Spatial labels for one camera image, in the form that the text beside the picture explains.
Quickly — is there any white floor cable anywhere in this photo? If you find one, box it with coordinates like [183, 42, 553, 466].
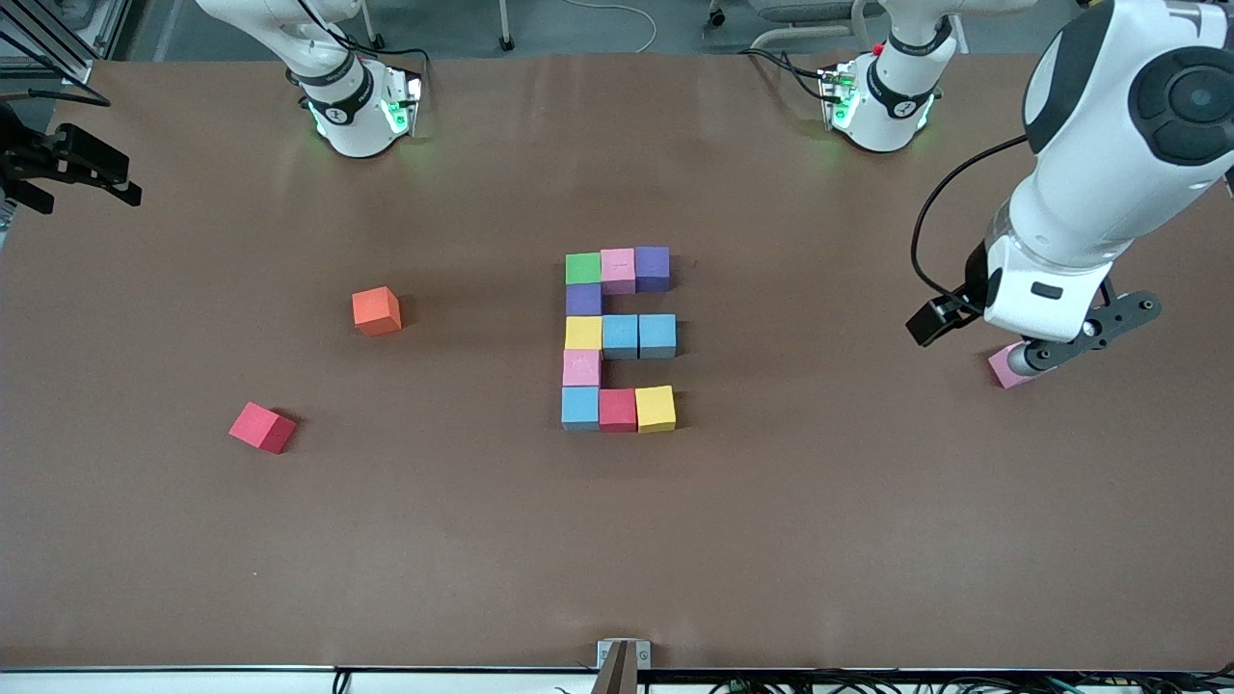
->
[559, 0, 660, 54]

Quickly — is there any black arm base cable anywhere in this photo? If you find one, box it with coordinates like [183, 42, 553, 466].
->
[337, 37, 437, 76]
[740, 46, 832, 101]

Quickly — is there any orange foam cube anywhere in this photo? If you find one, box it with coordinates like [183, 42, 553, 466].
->
[352, 285, 403, 337]

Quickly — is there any aluminium frame post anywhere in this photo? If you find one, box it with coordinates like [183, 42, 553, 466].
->
[0, 0, 131, 86]

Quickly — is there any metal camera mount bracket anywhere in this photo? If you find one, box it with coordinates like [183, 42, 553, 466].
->
[590, 638, 653, 694]

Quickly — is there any black right arm base cable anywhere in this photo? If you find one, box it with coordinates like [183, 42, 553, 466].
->
[337, 37, 437, 76]

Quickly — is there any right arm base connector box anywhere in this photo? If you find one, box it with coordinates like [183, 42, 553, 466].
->
[379, 69, 425, 138]

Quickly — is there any blue foam cube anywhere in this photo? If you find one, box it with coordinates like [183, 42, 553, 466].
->
[602, 314, 640, 361]
[637, 314, 678, 360]
[562, 386, 604, 432]

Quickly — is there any red foam cube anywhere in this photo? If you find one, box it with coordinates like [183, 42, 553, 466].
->
[599, 387, 638, 434]
[228, 401, 298, 455]

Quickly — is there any grey chair base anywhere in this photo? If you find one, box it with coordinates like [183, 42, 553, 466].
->
[702, 0, 873, 51]

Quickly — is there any white table edge rail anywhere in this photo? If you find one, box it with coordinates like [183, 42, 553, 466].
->
[0, 665, 1234, 694]

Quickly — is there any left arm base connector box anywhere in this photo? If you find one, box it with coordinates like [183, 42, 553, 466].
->
[818, 62, 861, 132]

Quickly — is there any black left arm base cable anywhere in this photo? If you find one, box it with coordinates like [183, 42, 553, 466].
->
[740, 46, 832, 101]

